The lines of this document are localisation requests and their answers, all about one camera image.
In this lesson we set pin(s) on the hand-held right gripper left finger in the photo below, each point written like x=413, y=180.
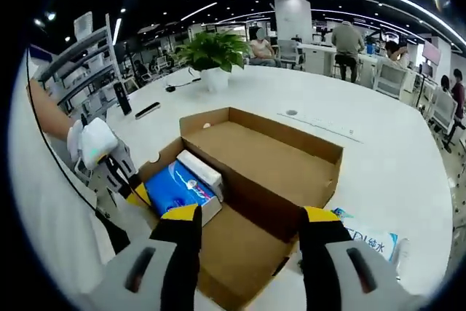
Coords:
x=116, y=294

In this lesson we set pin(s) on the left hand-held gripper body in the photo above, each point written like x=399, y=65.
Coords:
x=96, y=140

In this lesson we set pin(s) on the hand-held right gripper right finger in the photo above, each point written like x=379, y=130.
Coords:
x=386, y=289

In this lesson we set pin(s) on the blue soft tissue pack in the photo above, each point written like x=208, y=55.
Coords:
x=174, y=187

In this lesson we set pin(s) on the light blue wet wipes pack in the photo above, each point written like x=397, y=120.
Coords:
x=371, y=243

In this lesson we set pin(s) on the white medicine box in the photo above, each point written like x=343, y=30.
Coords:
x=202, y=169

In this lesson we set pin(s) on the brown cardboard shoe box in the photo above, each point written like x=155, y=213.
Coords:
x=276, y=165

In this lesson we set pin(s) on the person's left hand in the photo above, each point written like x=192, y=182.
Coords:
x=74, y=140

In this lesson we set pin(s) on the person's white shirt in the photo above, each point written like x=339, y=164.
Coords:
x=43, y=198

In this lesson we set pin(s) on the black upright device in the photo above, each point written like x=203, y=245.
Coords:
x=122, y=98

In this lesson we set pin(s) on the black white bar device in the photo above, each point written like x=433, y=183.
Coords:
x=147, y=110

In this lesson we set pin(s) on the grey metal storage rack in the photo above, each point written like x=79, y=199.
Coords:
x=87, y=70

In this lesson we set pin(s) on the black round puck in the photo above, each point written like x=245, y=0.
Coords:
x=170, y=88

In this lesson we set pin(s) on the green plant in white pot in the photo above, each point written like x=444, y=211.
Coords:
x=213, y=52

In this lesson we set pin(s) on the white square pillar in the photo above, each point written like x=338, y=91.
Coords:
x=293, y=19

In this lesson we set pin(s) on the small pink screen monitor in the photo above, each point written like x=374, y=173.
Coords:
x=432, y=52

